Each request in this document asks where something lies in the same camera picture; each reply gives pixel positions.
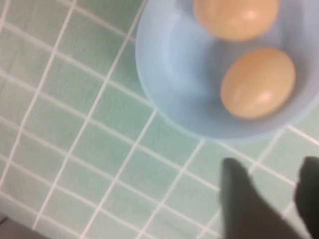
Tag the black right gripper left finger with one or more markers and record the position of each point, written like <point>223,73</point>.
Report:
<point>241,209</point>

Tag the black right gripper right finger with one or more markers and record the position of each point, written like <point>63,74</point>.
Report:
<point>310,194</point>

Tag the brown egg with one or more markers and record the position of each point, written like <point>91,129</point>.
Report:
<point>258,83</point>
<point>236,17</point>

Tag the light blue plastic bowl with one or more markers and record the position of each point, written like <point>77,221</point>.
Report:
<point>174,74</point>

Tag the green checkered tablecloth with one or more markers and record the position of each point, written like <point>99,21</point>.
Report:
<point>74,124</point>

